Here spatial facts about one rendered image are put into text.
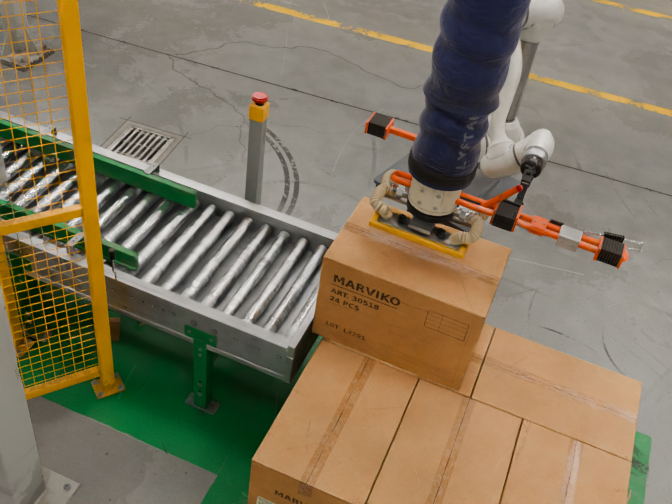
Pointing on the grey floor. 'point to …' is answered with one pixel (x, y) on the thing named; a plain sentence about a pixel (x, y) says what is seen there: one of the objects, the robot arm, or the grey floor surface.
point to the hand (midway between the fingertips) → (520, 194)
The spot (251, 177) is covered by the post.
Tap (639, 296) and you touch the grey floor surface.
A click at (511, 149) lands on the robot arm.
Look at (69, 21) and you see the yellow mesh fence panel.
